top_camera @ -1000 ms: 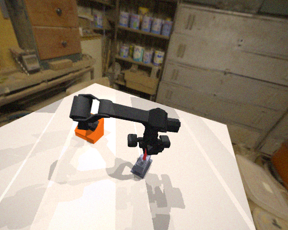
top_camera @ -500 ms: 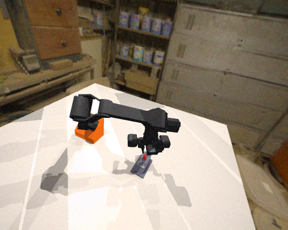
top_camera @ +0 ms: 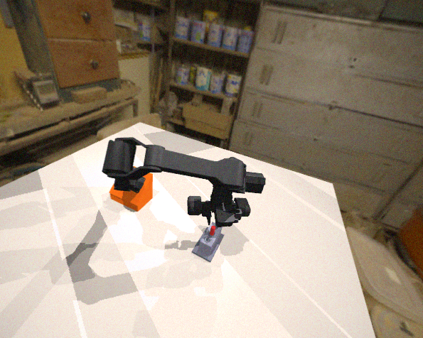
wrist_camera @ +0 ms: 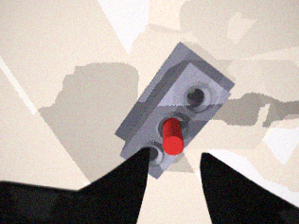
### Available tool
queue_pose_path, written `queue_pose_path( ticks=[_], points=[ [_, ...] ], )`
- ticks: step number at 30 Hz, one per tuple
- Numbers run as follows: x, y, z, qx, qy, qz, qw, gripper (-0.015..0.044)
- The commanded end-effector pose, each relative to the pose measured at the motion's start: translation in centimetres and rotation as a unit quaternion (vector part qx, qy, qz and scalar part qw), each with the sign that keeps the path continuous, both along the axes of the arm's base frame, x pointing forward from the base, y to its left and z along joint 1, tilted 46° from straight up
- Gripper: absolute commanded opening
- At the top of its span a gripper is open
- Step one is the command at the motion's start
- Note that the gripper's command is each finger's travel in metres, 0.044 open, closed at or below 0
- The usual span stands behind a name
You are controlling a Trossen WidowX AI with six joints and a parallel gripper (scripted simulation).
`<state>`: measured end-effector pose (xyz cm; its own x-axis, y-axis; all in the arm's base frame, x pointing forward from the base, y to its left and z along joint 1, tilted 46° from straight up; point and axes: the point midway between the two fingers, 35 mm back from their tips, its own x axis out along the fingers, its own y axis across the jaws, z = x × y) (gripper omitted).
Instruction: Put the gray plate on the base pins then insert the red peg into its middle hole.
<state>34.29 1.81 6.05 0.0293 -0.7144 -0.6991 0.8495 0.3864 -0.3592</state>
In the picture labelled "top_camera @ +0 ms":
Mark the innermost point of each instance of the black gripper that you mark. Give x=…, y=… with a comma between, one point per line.
x=196, y=206

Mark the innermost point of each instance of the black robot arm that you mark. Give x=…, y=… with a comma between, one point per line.
x=227, y=175

